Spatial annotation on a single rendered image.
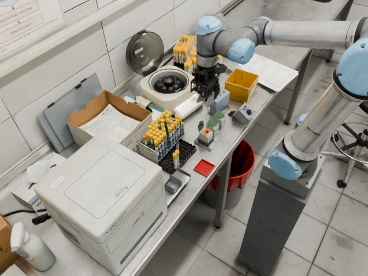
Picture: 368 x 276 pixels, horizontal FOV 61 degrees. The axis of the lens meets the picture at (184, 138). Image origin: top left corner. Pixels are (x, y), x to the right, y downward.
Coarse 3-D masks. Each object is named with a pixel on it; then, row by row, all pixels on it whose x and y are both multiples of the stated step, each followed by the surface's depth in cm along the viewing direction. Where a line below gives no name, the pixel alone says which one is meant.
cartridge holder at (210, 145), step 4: (212, 136) 140; (196, 140) 142; (200, 140) 139; (212, 140) 140; (200, 144) 140; (204, 144) 139; (208, 144) 138; (212, 144) 140; (208, 148) 139; (212, 148) 140
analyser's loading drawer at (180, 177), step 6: (180, 168) 126; (174, 174) 126; (180, 174) 126; (186, 174) 125; (168, 180) 123; (174, 180) 123; (180, 180) 120; (186, 180) 124; (168, 186) 119; (174, 186) 122; (180, 186) 122; (168, 192) 121; (174, 192) 119; (168, 198) 119; (168, 204) 117
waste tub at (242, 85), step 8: (232, 72) 161; (240, 72) 164; (248, 72) 161; (232, 80) 166; (240, 80) 167; (248, 80) 165; (256, 80) 158; (232, 88) 157; (240, 88) 154; (248, 88) 167; (256, 88) 165; (232, 96) 160; (240, 96) 157; (248, 96) 155
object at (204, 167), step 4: (200, 160) 135; (204, 160) 135; (200, 164) 134; (204, 164) 134; (208, 164) 134; (212, 164) 133; (196, 168) 133; (200, 168) 133; (204, 168) 133; (208, 168) 133; (212, 168) 132; (200, 172) 130; (204, 172) 131; (208, 172) 131
